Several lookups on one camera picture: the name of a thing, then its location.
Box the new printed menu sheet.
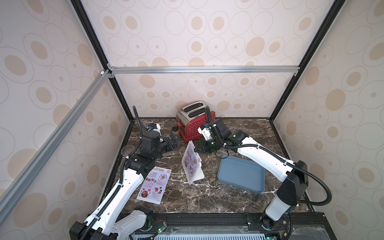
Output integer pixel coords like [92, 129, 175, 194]
[182, 141, 202, 181]

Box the clear acrylic menu holder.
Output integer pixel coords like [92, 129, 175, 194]
[182, 141, 205, 185]

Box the old printed menu sheet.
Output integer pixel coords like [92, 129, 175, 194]
[137, 167, 172, 205]

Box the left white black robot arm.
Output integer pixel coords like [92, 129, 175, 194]
[69, 130, 180, 240]

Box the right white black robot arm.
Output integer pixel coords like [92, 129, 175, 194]
[195, 119, 332, 229]

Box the clear drinking glass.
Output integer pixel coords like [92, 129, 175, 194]
[121, 145, 135, 158]

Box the red and chrome toaster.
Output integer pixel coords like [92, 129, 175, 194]
[176, 101, 207, 142]

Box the blue-grey plastic tray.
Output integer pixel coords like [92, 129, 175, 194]
[218, 155, 266, 194]

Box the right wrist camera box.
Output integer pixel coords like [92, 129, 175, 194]
[198, 125, 213, 141]

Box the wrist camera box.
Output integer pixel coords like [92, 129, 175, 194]
[198, 125, 213, 141]
[148, 123, 161, 135]

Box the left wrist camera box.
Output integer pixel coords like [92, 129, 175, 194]
[148, 123, 161, 135]

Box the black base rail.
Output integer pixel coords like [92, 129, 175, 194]
[129, 212, 336, 240]

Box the horizontal aluminium frame bar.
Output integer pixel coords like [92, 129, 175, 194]
[102, 66, 300, 76]

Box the slanted aluminium frame bar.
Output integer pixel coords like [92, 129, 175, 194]
[1, 70, 111, 225]

